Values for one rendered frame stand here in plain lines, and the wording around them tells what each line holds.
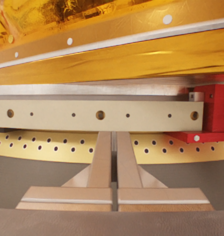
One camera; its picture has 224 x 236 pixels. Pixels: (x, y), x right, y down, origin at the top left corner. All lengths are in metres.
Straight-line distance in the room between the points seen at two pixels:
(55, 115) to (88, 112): 0.05
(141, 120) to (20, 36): 0.30
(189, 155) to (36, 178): 0.27
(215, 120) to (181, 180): 0.11
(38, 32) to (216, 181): 0.42
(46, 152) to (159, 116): 0.21
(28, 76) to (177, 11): 0.29
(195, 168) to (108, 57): 0.24
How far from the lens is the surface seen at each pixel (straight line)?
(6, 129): 0.36
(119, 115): 0.26
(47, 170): 0.33
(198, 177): 0.34
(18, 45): 0.42
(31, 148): 0.35
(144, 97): 0.32
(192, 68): 0.21
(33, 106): 0.29
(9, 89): 0.39
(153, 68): 0.22
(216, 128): 0.30
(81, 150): 0.31
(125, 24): 0.25
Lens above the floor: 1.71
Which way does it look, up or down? 6 degrees down
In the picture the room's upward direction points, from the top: straight up
